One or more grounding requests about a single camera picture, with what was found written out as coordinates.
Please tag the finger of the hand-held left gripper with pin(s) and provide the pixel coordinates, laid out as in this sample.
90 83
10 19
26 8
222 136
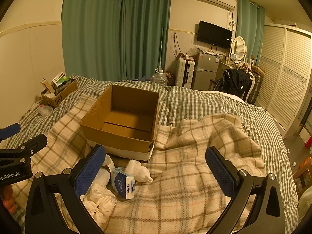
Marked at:
10 130
33 143

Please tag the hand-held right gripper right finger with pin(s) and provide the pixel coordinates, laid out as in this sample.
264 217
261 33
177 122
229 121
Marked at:
220 173

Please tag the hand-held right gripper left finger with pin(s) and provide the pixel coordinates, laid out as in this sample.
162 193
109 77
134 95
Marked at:
90 170

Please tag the white plastic items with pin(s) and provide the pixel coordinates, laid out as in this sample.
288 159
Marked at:
102 199

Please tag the blue tissue pack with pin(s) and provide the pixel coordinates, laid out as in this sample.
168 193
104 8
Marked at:
123 181

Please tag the large cardboard box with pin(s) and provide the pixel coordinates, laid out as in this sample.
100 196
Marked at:
117 141

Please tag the person's left hand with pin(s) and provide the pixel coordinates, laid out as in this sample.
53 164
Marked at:
10 198

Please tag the crumpled clear plastic bag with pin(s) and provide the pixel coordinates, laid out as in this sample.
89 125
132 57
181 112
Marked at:
45 110

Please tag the beige plaid blanket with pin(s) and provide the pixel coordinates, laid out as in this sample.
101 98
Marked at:
175 195

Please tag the small cardboard box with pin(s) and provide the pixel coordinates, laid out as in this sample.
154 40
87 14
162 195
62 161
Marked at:
62 93

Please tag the tan slim carton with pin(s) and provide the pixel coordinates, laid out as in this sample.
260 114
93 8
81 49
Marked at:
46 84

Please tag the green and white carton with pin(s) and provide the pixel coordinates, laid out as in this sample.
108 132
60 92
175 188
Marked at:
59 78

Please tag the orange wooden stool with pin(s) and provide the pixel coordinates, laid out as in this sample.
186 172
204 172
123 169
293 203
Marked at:
303 173

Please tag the red floor object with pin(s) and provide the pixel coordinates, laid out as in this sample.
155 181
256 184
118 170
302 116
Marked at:
308 142

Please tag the black jacket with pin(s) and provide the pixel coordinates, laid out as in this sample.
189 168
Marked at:
234 80

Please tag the patterned dark trunk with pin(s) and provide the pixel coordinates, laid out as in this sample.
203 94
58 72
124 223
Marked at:
256 85

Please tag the grey small fridge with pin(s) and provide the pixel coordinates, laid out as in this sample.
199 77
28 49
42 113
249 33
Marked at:
206 70

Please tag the white ribbed suitcase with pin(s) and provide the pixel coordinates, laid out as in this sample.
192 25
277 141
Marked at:
184 73

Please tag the dark red patterned bag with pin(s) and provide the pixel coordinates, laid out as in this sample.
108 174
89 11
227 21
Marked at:
170 78

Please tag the white dressing table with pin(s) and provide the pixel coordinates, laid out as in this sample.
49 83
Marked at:
224 65

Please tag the large clear water bottle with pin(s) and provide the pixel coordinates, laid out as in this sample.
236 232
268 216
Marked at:
159 78

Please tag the white slatted wardrobe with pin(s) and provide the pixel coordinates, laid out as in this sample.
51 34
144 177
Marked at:
285 78

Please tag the oval white vanity mirror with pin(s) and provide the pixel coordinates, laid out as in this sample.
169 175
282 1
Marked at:
240 46

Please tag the wide green curtain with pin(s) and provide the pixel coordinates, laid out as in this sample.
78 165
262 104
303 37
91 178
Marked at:
109 29

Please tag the thin white pole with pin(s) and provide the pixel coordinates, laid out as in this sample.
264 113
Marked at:
160 48

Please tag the narrow green curtain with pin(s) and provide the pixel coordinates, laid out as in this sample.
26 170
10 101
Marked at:
249 29

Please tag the black wall television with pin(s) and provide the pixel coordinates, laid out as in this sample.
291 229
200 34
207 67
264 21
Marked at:
214 34

